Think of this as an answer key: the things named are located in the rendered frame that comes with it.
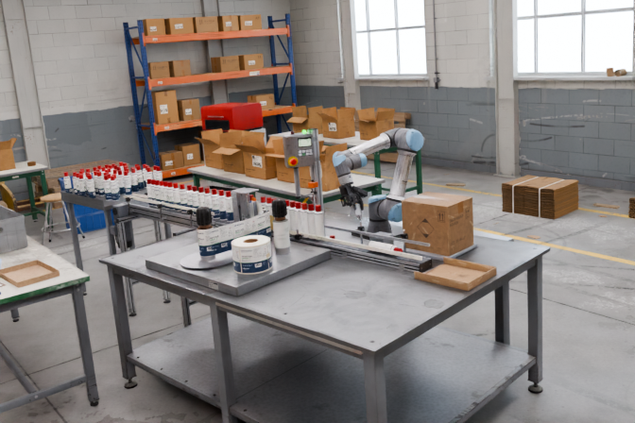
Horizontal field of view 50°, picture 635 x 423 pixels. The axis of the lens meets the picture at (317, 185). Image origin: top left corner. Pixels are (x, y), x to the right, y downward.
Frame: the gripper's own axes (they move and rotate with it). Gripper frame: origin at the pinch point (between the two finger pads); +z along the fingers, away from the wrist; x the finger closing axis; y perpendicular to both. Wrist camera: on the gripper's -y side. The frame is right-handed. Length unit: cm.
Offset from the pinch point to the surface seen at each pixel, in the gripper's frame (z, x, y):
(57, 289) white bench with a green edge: -14, -123, 118
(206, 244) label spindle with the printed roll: -12, -54, 63
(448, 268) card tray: 37, 40, -7
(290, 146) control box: -51, -36, -1
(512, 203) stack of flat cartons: 53, -143, -391
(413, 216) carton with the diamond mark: 8.2, 19.3, -19.0
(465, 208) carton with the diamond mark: 12, 42, -35
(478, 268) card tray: 41, 54, -12
